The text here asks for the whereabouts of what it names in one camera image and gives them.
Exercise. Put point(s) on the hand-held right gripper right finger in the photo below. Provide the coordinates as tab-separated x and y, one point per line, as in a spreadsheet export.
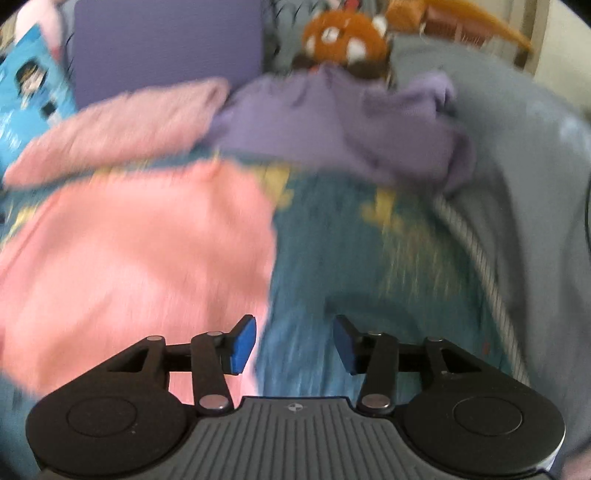
346	345

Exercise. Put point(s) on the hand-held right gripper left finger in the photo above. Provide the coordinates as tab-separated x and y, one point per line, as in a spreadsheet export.
244	345

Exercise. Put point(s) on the pink towel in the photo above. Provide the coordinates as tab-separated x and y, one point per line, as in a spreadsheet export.
138	254

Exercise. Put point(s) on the blue deer printed quilt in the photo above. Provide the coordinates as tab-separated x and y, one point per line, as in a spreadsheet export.
369	277

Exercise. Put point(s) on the purple cloth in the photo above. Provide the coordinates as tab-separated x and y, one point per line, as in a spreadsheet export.
346	120

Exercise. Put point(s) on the grey blanket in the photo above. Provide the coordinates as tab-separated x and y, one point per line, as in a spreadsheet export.
531	207

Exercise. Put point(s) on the pink fluffy pillow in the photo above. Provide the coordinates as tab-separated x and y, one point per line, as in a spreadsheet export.
115	124

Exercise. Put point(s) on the red panda plush toy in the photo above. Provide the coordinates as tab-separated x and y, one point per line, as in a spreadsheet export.
341	41

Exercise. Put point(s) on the purple pillow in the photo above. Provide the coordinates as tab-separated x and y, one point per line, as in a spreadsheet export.
166	41

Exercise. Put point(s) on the grey printed pillowcase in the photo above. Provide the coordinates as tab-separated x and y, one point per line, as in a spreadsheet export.
286	32

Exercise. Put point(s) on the blue cartoon printed pillow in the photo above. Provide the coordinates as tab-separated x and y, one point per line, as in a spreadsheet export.
27	92

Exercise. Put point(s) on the orange plush toy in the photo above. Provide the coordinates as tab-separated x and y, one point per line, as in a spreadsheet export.
408	16

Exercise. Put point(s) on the yellow curved object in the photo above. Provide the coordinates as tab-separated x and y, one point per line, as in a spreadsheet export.
489	23

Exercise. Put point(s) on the pale pink cloth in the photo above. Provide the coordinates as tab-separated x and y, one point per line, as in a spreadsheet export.
44	23

